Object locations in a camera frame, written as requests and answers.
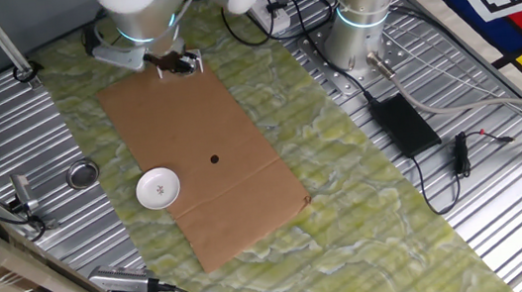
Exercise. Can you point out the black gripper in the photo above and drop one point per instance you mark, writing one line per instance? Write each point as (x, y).
(166, 63)

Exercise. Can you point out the black coiled adapter lead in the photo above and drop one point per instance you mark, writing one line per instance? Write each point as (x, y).
(461, 153)

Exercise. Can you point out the aluminium frame pole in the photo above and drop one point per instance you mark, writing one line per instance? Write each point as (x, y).
(4, 43)

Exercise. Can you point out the black power adapter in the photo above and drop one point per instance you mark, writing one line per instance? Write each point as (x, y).
(403, 126)

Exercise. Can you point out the white power strip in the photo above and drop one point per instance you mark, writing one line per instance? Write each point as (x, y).
(276, 22)

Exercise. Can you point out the green marble pattern mat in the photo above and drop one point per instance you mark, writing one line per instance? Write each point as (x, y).
(323, 208)

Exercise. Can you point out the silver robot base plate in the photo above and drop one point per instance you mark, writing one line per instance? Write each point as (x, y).
(332, 77)

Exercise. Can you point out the aluminium frame beam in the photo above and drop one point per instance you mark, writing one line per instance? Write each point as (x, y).
(32, 274)

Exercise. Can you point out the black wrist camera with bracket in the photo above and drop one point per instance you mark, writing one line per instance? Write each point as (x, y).
(120, 57)

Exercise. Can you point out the brown cardboard sheet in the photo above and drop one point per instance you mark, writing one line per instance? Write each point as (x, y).
(199, 133)

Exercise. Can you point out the black power plug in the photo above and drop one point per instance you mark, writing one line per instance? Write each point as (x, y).
(276, 6)

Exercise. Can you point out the small round steel dish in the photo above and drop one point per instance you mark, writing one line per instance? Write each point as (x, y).
(82, 174)

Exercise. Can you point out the silver ribbed camera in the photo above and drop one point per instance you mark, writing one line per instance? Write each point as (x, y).
(123, 280)

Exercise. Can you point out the grey camera on stand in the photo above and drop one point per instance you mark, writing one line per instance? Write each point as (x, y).
(22, 190)

